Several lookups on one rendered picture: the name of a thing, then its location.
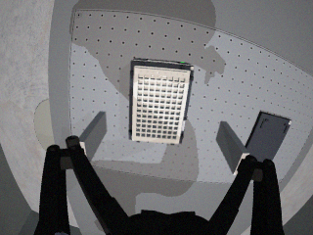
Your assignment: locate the white well plate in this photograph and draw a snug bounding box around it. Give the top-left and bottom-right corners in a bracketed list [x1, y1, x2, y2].
[132, 66, 190, 144]

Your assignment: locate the grey perforated base plate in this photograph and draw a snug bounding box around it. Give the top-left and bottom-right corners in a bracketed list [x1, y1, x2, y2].
[68, 9, 313, 184]

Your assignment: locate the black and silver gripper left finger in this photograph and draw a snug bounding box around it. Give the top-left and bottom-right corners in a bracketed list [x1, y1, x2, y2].
[33, 112, 145, 235]

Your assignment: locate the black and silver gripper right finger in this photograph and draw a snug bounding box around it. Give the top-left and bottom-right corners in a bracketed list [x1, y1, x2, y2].
[199, 121, 285, 235]

